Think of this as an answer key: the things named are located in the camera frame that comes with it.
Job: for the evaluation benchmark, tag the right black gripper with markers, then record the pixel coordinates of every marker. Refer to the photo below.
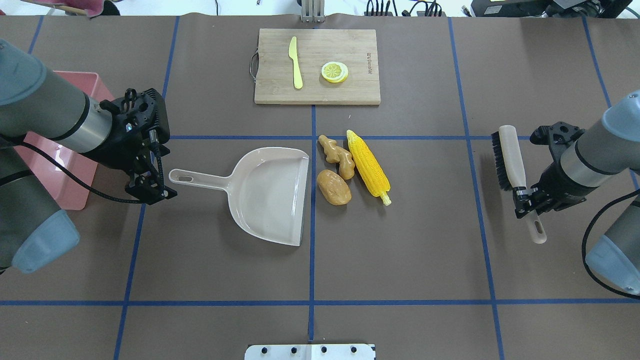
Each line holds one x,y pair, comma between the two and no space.
556,183

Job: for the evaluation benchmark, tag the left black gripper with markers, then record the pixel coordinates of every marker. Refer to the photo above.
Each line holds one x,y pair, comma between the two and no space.
120,155

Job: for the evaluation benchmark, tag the beige hand brush black bristles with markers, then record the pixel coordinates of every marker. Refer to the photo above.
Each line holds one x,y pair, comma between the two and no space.
510,171

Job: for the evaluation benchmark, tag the beige plastic dustpan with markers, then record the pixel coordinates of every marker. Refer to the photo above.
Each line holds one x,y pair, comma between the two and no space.
266,192

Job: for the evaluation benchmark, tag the yellow toy corn cob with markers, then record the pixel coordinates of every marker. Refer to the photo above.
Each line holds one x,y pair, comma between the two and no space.
369,169

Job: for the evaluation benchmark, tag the brown toy potato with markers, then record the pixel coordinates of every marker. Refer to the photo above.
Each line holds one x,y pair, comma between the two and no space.
334,189

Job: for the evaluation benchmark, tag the tan toy ginger root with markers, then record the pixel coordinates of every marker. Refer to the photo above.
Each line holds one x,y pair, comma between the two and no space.
336,154

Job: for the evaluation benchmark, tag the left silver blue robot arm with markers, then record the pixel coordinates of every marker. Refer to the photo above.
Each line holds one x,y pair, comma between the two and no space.
50,128

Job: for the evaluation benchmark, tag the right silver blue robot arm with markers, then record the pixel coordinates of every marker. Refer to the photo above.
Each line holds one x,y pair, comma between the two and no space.
583,161

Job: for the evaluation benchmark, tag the pink plastic bin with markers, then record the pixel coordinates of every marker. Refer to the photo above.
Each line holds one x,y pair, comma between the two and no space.
68,194

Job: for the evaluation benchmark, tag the yellow plastic knife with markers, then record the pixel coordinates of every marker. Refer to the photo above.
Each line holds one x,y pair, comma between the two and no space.
296,71

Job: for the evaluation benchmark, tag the yellow toy lemon slice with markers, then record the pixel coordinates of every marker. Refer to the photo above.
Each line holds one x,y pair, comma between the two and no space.
334,72

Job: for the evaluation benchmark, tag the bamboo cutting board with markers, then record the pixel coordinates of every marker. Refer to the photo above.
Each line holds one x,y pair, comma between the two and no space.
357,48

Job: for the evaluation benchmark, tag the aluminium frame post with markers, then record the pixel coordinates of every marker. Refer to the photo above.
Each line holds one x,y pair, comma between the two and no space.
312,11

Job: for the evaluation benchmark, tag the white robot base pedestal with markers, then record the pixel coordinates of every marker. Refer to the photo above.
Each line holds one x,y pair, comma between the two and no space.
331,351

